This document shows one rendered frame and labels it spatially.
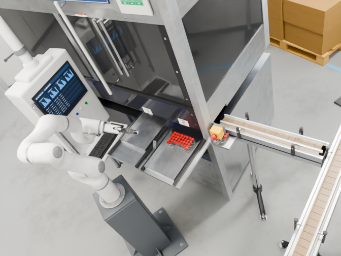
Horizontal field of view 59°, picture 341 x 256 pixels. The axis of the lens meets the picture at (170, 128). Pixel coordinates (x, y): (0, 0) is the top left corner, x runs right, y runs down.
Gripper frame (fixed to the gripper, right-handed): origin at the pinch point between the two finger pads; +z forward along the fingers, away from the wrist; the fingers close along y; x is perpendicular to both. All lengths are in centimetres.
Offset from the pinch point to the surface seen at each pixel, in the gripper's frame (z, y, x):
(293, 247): 87, 48, -47
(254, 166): 97, -36, -11
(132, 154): 2.7, -36.5, -14.0
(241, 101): 80, -32, 37
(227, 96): 63, -11, 34
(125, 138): -4.9, -48.3, -3.0
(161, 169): 24.4, -18.2, -21.6
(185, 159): 39.8, -15.4, -12.5
